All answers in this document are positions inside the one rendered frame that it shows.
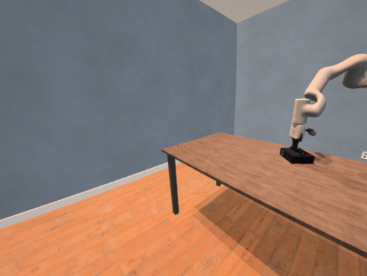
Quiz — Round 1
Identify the black lighting desk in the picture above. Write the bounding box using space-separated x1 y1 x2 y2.
280 147 315 164

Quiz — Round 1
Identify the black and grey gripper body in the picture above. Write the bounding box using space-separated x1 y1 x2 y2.
289 123 305 139

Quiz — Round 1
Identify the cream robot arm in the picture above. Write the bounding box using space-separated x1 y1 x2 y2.
292 54 367 124

